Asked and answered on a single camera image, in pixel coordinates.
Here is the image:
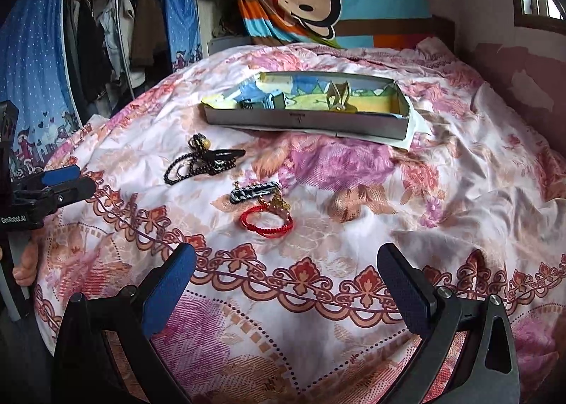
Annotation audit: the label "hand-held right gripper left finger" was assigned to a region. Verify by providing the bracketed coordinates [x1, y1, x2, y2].
[52, 242, 197, 404]

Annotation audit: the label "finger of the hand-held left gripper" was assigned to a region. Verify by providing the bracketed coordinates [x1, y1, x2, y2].
[11, 176, 97, 216]
[18, 164, 82, 193]

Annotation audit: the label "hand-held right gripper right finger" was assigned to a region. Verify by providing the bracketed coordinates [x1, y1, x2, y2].
[377, 242, 520, 404]

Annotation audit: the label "black bead bracelet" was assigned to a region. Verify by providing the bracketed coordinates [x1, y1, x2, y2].
[164, 152, 236, 186]

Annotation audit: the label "green jade pendant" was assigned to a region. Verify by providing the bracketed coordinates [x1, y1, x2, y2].
[189, 133, 212, 154]

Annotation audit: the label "silver metal tray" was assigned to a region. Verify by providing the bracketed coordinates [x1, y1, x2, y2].
[201, 71, 414, 142]

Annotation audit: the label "person's left hand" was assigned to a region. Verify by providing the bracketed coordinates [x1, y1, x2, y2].
[12, 227, 42, 288]

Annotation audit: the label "pink floral quilt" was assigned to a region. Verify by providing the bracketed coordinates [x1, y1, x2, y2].
[33, 35, 566, 404]

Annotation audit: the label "blue dotted wardrobe curtain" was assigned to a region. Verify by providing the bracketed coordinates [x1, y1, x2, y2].
[0, 0, 86, 177]
[159, 0, 205, 74]

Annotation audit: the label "zebra striped hair clip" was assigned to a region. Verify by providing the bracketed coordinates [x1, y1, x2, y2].
[229, 180, 281, 204]

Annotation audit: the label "black snap hair clip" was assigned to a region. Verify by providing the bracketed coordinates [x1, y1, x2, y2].
[204, 148, 247, 167]

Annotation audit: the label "hanging clothes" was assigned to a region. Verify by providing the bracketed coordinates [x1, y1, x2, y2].
[65, 0, 169, 101]

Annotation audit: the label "silver rectangular buckle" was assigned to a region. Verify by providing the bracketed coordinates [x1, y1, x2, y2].
[326, 81, 354, 113]

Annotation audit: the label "dark wooden headboard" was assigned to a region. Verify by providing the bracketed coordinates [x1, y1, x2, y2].
[430, 14, 457, 52]

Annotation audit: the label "red string bracelet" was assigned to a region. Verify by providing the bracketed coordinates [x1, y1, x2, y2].
[239, 205, 294, 237]

